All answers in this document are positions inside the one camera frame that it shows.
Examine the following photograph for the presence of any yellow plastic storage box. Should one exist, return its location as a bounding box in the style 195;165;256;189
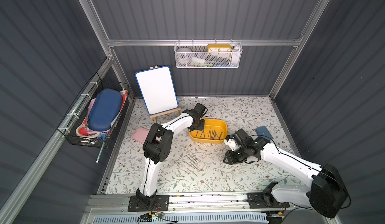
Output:
189;118;228;144

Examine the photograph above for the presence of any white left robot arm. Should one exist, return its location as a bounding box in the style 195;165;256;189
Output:
137;103;207;199

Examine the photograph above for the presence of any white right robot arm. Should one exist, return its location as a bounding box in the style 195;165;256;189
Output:
224;126;351;219

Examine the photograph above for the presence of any yellow clock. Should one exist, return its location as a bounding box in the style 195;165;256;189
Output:
207;44;232;53

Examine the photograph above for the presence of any pink phone case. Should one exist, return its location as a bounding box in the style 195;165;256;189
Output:
132;127;149;144

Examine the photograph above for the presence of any blue oval case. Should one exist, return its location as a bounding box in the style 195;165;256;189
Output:
87;89;123;132

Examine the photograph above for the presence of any white board with blue frame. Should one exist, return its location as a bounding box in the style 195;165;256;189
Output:
135;66;179;115

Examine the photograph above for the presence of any white wire wall basket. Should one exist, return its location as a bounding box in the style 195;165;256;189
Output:
174;42;243;69

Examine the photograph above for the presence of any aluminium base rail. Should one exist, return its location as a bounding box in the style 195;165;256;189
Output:
84;191;307;216

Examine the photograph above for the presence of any black wire side basket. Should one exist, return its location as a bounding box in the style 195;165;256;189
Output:
58;75;130;149

